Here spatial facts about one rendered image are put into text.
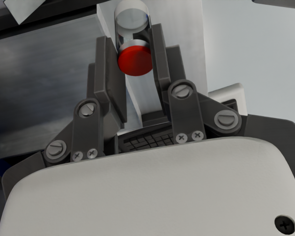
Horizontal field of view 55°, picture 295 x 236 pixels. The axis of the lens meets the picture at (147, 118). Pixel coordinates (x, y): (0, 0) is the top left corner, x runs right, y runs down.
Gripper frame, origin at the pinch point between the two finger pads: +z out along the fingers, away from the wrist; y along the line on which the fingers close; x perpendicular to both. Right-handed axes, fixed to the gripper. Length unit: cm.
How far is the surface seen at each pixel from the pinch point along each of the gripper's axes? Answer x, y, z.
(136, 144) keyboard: -55, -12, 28
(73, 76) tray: -21.7, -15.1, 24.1
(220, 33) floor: -96, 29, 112
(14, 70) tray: -17.6, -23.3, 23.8
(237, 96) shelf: -47, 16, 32
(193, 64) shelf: -25.9, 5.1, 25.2
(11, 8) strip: -5.2, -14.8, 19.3
